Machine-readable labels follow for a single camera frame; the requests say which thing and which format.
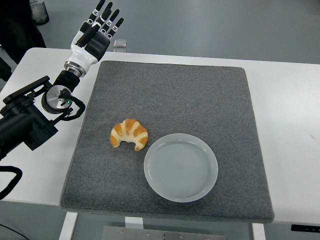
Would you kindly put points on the white table leg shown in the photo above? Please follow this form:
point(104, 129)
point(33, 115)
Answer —
point(258, 232)
point(133, 222)
point(68, 225)

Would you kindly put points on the person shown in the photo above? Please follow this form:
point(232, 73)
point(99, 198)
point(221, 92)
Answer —
point(15, 25)

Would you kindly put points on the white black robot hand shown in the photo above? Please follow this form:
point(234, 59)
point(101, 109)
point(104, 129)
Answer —
point(80, 56)

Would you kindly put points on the silver floor socket cover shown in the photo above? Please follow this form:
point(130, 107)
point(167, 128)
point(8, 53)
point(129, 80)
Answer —
point(120, 43)

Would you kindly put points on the grey felt mat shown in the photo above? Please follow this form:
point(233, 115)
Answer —
point(175, 100)

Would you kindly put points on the grey metal plate with screws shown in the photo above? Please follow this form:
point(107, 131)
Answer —
point(162, 233)

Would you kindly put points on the grey mesh waste bin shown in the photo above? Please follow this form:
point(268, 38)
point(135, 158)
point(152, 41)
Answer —
point(41, 12)

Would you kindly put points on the pale grey round plate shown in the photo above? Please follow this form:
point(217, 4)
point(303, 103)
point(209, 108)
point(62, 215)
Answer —
point(180, 170)

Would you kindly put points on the black table control panel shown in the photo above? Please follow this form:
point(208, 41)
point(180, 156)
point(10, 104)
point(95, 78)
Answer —
point(305, 228)

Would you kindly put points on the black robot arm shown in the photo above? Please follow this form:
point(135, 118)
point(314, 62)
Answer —
point(15, 130)

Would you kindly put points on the golden croissant bread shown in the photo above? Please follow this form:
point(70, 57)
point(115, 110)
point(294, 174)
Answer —
point(130, 127)

